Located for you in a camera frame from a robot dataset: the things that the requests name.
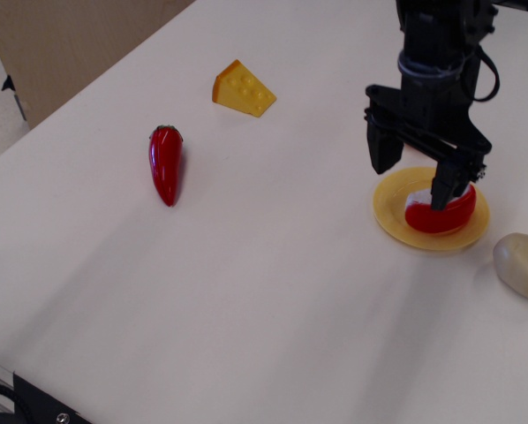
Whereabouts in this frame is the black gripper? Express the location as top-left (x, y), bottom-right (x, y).
top-left (366, 57), bottom-right (491, 211)

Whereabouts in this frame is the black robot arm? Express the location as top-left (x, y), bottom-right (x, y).
top-left (366, 1), bottom-right (528, 211)

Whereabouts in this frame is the yellow plastic plate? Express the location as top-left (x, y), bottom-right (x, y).
top-left (373, 167), bottom-right (490, 252)

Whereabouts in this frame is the beige toy potato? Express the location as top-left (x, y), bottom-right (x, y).
top-left (493, 233), bottom-right (528, 299)

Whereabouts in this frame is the yellow toy cheese wedge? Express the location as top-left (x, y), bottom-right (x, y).
top-left (212, 59), bottom-right (276, 117)

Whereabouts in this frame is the red toy chili pepper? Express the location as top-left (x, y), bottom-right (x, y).
top-left (148, 125), bottom-right (184, 207)

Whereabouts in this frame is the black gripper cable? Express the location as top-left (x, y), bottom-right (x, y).
top-left (471, 43), bottom-right (502, 102)

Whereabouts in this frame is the black corner bracket with screw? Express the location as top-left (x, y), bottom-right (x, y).
top-left (13, 374), bottom-right (91, 424)

